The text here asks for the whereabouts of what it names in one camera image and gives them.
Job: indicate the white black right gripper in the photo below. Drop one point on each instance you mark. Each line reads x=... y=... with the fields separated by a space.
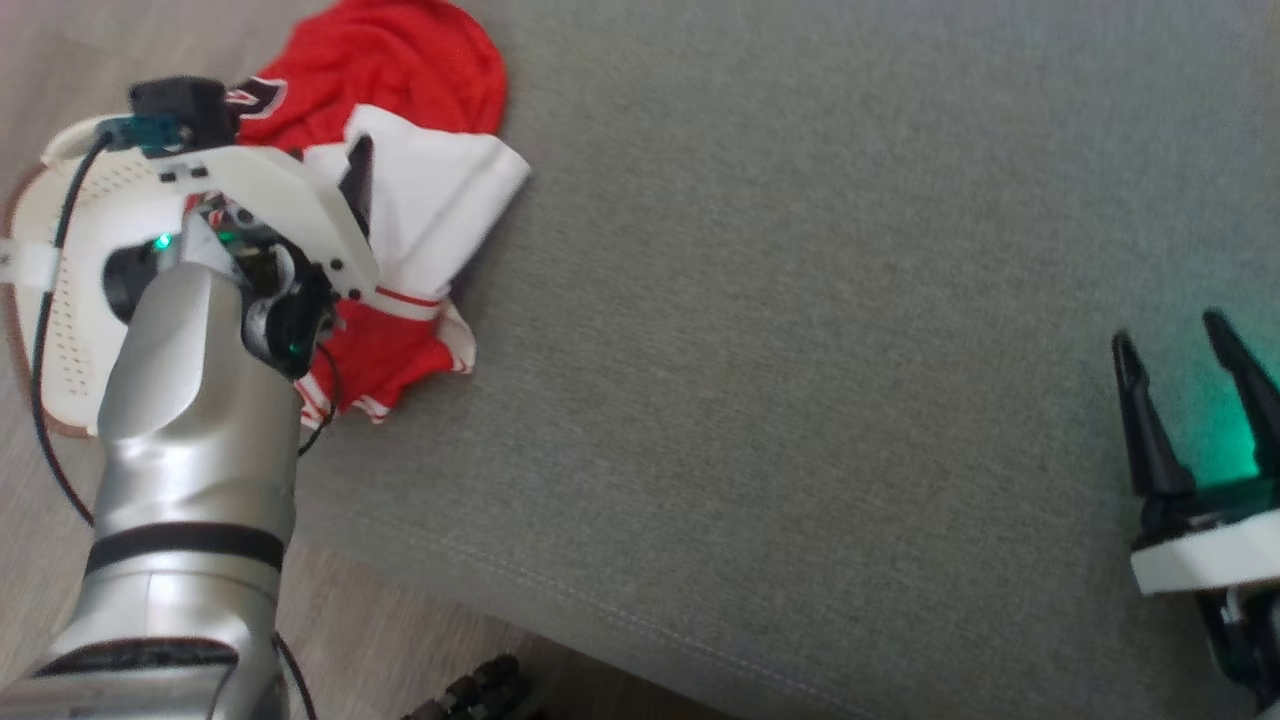
x=1220 y=555

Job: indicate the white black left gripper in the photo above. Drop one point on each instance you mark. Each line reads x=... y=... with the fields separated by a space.
x=290 y=200

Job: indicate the red white basketball jersey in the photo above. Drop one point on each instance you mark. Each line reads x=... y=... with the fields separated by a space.
x=420 y=60

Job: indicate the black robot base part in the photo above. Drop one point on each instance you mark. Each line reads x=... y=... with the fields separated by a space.
x=480 y=690

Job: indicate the white perforated laundry basket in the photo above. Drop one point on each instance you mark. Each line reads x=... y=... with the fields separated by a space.
x=75 y=340

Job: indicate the large grey sofa seat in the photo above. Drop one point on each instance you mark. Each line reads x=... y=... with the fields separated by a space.
x=800 y=300

